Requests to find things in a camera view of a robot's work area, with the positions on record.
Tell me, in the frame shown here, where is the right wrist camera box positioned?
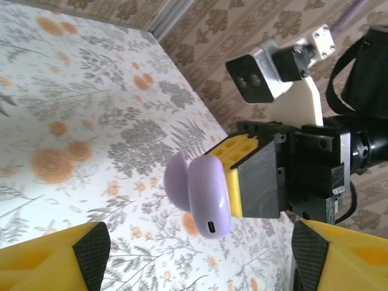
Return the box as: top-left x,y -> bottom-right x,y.
226,24 -> 337,127

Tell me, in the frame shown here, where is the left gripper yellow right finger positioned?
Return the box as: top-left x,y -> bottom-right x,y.
290,219 -> 388,291

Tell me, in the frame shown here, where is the aluminium corner post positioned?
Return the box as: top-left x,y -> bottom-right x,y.
147,0 -> 195,34

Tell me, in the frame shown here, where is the right gripper thin black cable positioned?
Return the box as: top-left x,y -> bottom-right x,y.
333,180 -> 360,226

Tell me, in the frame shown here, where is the purple earbud charging case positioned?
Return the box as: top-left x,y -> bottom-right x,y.
163,152 -> 233,240

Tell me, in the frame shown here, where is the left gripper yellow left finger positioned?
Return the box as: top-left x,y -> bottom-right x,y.
0,221 -> 112,291

